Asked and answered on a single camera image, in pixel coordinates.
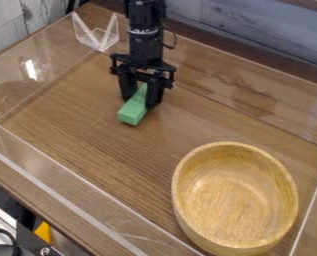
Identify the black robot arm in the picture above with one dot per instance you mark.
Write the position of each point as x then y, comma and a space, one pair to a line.
147, 15

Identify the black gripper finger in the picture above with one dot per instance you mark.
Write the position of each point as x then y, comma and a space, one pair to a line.
155, 93
129, 86

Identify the yellow black machine base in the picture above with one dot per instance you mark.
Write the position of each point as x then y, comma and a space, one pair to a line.
20, 241

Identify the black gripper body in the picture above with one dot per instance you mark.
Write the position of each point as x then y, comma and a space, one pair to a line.
144, 61

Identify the clear acrylic corner bracket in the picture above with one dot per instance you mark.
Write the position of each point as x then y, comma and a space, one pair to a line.
97, 38

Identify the brown wooden bowl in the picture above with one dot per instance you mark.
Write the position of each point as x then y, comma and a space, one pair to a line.
235, 198

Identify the green rectangular block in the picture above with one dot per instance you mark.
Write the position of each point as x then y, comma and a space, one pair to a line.
135, 110

